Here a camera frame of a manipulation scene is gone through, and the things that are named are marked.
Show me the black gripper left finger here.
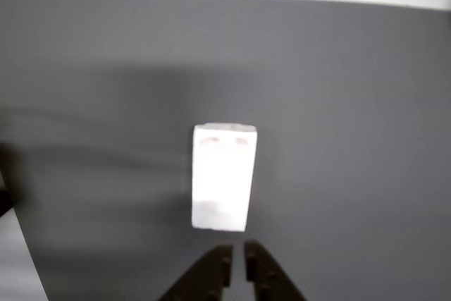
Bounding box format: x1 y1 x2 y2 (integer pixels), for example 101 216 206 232
156 242 234 301

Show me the white rectangular block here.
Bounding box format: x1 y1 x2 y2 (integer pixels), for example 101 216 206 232
191 121 258 233

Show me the grey table mat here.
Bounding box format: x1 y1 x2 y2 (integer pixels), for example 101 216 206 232
0 0 451 301

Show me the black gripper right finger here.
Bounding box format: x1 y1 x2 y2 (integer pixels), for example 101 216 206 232
244 240 307 301

